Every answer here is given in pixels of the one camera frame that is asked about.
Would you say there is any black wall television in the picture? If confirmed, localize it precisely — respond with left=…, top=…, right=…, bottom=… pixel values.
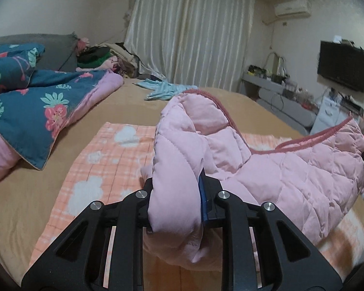
left=317, top=40, right=364, bottom=93

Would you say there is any bed with tan sheet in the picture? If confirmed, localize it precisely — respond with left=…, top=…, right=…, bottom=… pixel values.
left=0, top=78, right=364, bottom=285

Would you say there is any grey desk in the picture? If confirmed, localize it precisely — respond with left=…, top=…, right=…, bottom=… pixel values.
left=242, top=72, right=318, bottom=136

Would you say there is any white dresser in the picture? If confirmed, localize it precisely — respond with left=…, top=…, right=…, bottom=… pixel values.
left=310, top=92, right=364, bottom=136

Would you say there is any white curtain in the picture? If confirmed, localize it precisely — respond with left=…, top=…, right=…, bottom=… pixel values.
left=124, top=0, right=257, bottom=93

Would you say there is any blue floral quilt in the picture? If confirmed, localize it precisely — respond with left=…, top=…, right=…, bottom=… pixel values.
left=0, top=69, right=124, bottom=185

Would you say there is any white air conditioner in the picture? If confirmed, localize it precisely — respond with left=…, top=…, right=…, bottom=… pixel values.
left=274, top=0, right=312, bottom=18

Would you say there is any blue floral pillow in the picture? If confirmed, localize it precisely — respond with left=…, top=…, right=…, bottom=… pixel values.
left=0, top=43, right=46, bottom=92

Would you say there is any light blue garment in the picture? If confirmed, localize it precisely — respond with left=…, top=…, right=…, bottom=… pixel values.
left=135, top=78, right=199, bottom=101

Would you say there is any desk clutter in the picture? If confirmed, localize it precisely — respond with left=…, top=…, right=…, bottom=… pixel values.
left=247, top=64, right=322, bottom=110

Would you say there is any pale handled bag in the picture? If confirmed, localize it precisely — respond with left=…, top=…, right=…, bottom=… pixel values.
left=265, top=51, right=289, bottom=84

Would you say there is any pile of mixed clothes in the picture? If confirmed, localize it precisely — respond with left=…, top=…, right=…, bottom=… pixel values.
left=76, top=38, right=147, bottom=79

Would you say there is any pink quilted jacket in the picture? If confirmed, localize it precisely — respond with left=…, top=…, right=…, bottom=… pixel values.
left=140, top=88, right=364, bottom=272

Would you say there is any grey headboard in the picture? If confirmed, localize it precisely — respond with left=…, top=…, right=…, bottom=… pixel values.
left=0, top=32, right=79, bottom=73

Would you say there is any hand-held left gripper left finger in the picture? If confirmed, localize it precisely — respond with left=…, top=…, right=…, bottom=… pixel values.
left=21, top=177, right=154, bottom=291

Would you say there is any orange plaid blanket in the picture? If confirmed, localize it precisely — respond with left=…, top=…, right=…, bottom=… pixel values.
left=29, top=122, right=364, bottom=279

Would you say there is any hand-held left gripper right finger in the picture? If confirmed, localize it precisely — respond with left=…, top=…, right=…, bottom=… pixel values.
left=198, top=170, right=343, bottom=291

